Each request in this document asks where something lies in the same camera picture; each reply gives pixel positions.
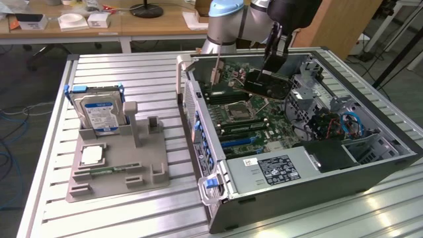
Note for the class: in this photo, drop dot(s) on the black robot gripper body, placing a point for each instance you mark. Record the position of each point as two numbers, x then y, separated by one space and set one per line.
294 15

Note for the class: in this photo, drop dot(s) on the graphics expansion card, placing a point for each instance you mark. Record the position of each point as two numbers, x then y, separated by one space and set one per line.
274 86

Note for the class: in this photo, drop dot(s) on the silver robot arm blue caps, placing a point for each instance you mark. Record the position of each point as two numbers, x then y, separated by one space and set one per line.
224 27

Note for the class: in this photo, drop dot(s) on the wooden cabinet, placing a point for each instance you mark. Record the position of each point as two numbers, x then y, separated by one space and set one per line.
340 29

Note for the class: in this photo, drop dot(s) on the metal socket cover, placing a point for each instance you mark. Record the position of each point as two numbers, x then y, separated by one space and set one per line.
259 104

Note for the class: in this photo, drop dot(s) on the perforated metal drive cage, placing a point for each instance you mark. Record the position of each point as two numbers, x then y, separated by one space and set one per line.
300 106

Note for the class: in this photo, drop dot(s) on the installed RAM stick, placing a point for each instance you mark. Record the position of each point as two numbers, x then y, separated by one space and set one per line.
219 93
246 127

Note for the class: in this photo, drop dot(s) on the CPU socket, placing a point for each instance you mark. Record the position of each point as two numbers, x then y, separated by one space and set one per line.
238 111

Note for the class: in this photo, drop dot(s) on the flat white box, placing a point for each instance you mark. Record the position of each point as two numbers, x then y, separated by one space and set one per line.
195 21

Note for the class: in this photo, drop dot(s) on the brown cardboard box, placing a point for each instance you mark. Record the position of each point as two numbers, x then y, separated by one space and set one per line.
202 7

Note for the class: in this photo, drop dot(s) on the black lock loop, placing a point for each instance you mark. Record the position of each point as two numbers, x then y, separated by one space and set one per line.
198 95

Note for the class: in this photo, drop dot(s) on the green motherboard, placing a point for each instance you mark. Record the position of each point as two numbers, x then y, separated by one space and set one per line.
278 134

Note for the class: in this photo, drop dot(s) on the blue expansion slot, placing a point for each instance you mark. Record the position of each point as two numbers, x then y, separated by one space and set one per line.
238 142

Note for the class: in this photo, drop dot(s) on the black slanted stand pole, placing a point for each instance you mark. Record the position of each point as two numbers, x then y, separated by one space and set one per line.
392 57

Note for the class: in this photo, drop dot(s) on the black round lamp base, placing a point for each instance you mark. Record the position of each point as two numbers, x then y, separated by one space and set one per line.
146 11

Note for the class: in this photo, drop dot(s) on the black power supply label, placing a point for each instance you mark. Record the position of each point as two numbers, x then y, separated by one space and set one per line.
279 171

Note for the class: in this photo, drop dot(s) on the metal disk bay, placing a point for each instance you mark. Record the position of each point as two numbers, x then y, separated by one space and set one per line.
363 151

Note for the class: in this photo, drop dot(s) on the grey power supply unit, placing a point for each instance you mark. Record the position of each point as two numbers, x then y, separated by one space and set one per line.
240 178

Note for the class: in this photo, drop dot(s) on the blue case latch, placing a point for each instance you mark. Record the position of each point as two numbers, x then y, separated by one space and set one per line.
210 184

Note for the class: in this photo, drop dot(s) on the white cardboard box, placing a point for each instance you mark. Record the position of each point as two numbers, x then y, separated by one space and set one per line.
97 20

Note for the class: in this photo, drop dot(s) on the open black PC case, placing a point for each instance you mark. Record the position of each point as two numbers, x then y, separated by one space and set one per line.
298 198

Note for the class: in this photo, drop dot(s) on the hard disk blue label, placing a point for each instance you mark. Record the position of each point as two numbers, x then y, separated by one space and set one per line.
99 116

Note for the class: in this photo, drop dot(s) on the grey printed parts rack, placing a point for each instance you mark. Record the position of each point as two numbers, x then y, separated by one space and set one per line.
121 153

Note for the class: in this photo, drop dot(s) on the hard drive with blue caddy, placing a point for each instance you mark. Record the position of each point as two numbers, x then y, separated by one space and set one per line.
79 88

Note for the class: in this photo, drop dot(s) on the white box with round bowl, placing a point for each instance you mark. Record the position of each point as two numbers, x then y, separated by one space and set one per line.
72 22

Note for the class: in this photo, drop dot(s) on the CPU silver lid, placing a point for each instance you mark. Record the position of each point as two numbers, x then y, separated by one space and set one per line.
91 155

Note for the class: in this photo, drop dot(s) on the green RAM stick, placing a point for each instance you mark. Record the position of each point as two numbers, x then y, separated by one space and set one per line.
105 171

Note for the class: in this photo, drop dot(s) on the black chair base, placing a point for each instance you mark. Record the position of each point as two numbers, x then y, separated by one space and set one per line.
49 53

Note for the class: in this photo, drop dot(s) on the white box black lid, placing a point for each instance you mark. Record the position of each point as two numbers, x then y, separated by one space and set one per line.
31 22

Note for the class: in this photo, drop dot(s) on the wooden desk white frame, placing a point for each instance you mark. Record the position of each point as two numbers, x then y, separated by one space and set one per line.
148 24

